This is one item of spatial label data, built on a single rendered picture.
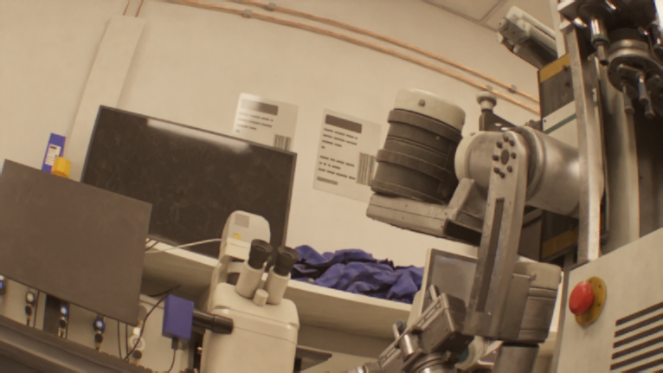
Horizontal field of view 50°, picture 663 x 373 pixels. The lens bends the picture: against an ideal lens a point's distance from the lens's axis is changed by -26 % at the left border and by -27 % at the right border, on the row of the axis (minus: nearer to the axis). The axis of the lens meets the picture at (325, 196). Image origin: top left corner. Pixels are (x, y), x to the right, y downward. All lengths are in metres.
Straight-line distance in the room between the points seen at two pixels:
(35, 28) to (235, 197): 1.19
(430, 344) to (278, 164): 1.77
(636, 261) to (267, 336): 1.20
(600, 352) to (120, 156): 2.05
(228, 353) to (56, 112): 1.41
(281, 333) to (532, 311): 0.98
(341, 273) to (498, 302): 1.68
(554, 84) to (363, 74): 2.08
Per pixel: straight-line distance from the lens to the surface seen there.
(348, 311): 2.76
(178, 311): 1.88
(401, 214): 1.37
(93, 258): 2.20
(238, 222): 2.23
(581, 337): 0.96
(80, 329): 2.66
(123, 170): 2.69
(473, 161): 1.22
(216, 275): 2.35
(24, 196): 2.25
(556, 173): 1.07
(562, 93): 1.33
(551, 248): 1.24
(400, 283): 2.75
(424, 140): 1.41
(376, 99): 3.35
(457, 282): 2.47
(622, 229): 1.18
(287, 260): 1.94
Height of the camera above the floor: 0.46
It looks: 23 degrees up
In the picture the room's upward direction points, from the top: 8 degrees clockwise
